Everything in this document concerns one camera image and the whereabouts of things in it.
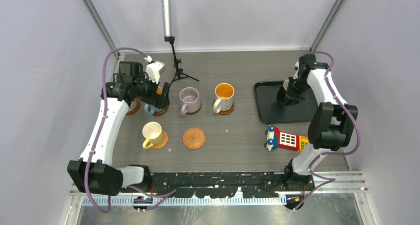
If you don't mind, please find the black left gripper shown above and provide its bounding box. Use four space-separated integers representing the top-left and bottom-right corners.
134 71 170 109

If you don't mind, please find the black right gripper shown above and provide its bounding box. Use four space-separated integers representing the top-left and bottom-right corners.
284 76 311 107

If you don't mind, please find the brown wooden coaster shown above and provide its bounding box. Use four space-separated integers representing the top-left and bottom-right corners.
153 106 169 116
127 98 141 115
218 103 235 115

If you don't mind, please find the lilac mug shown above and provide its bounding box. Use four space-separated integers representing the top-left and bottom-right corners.
179 87 202 116

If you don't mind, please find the yellow mug white inside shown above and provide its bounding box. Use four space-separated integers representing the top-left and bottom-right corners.
142 121 164 149

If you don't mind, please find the smooth orange round coaster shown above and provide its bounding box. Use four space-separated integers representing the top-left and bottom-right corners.
152 130 169 149

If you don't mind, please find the woven rattan round coaster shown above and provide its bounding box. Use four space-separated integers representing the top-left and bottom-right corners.
182 127 206 150

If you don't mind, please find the white mug orange inside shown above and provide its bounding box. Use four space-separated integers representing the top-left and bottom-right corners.
212 83 235 114

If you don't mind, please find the blue mug yellow inside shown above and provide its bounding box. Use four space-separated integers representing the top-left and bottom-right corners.
144 86 163 116

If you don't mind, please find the pink floral mug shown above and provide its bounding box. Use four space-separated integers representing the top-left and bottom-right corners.
128 100 137 113

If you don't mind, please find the dark wooden round coaster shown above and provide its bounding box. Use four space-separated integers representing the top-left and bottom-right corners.
185 105 202 115

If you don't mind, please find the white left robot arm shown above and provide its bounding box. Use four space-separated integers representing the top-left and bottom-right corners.
67 61 170 196

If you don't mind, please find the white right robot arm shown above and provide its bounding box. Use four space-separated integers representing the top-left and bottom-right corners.
277 53 358 191

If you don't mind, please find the black plastic tray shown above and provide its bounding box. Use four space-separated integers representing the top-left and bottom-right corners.
254 81 318 124

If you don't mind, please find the toy block train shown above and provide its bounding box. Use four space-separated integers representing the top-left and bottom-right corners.
264 125 309 152

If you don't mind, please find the silver microphone on tripod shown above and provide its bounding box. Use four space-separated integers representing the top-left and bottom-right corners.
161 0 199 82

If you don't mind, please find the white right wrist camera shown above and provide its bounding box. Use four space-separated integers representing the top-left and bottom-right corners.
293 61 299 79

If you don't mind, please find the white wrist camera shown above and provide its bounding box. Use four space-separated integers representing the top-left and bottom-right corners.
144 56 165 85
293 61 299 79

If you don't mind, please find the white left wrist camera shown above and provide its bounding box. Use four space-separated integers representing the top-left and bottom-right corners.
144 56 165 85

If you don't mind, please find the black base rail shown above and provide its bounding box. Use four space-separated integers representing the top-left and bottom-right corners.
133 171 315 198

